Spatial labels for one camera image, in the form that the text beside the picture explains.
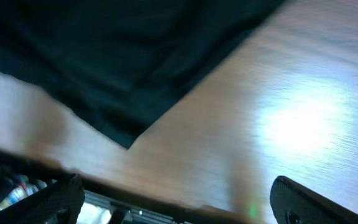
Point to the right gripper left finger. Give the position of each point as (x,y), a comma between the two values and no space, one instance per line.
(61,202)

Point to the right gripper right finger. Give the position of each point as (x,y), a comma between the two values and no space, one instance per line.
(293,203)

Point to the black shorts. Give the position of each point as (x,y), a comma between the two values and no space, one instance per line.
(119,65)

